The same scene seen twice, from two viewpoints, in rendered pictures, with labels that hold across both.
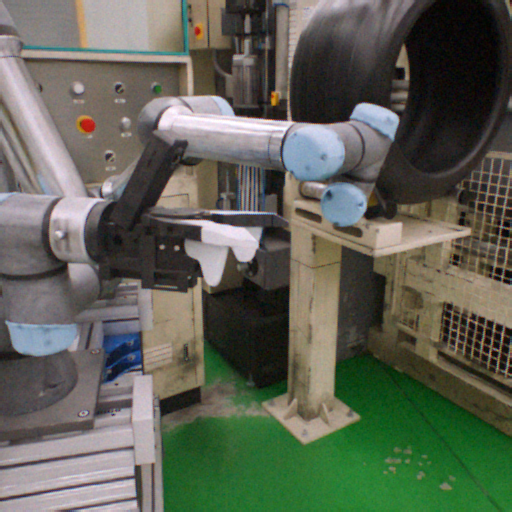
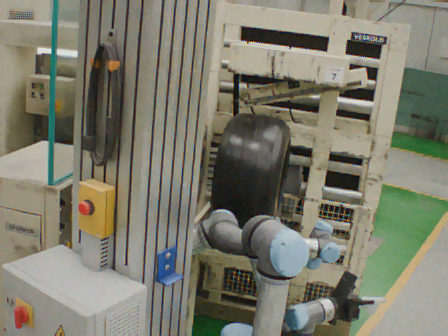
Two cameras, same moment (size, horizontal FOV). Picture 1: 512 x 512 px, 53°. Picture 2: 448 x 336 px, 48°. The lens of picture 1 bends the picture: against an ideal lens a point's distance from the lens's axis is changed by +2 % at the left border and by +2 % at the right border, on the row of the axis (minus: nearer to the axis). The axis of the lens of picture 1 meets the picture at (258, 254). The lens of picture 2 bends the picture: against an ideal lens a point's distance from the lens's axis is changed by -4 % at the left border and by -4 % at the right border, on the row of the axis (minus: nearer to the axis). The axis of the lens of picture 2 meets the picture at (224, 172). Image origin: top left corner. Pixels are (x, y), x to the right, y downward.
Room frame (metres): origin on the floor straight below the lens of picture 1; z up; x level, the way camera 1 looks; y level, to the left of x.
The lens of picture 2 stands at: (-0.17, 1.50, 1.90)
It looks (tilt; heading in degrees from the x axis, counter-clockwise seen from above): 17 degrees down; 313
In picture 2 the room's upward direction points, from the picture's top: 6 degrees clockwise
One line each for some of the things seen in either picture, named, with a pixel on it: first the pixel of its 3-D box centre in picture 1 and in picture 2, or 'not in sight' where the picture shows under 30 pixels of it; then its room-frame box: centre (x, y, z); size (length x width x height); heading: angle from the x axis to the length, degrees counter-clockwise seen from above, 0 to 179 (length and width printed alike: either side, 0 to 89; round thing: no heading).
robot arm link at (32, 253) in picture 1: (26, 229); (304, 316); (0.58, 0.27, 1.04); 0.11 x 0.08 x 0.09; 76
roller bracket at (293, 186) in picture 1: (339, 182); (204, 218); (1.60, -0.26, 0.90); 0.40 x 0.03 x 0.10; 122
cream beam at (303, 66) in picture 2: not in sight; (290, 64); (1.50, -0.67, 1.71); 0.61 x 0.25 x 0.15; 32
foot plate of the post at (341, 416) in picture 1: (310, 407); not in sight; (1.65, -0.20, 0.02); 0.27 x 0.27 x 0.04; 32
